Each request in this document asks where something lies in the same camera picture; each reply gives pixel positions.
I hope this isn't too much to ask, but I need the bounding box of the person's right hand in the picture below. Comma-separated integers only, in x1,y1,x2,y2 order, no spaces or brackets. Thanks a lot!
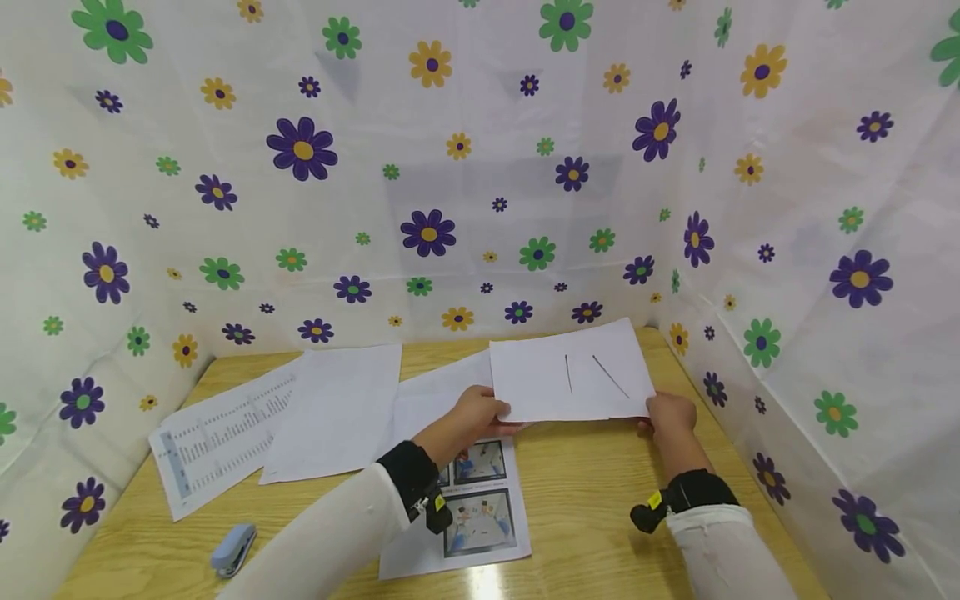
637,392,699,464

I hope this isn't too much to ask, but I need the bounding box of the person's left hand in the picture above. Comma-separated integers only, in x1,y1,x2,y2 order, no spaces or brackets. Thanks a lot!
412,384,532,469

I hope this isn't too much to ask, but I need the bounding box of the person's left forearm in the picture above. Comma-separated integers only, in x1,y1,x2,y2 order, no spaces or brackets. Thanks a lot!
217,425,451,600

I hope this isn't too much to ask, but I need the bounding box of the paper with printed photos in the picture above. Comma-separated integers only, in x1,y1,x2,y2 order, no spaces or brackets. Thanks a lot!
377,433,534,582

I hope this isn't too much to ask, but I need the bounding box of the black wrist band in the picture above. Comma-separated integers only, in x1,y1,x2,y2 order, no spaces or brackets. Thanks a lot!
629,468,741,535
375,440,456,536

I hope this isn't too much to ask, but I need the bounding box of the white paper with two lines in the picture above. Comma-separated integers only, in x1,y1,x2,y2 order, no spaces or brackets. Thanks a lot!
488,317,658,424

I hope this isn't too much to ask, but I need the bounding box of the blue stapler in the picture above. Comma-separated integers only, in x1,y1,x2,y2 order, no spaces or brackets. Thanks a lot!
209,522,259,580

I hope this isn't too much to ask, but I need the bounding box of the blank white paper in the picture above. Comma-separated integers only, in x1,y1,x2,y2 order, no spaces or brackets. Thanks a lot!
257,342,405,487
389,349,498,453

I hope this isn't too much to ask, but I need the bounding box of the paper with printed table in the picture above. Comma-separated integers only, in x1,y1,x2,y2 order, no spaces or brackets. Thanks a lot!
148,355,303,523

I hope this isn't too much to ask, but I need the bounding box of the person's right forearm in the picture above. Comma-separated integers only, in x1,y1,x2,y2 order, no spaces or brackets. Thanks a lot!
653,440,801,600

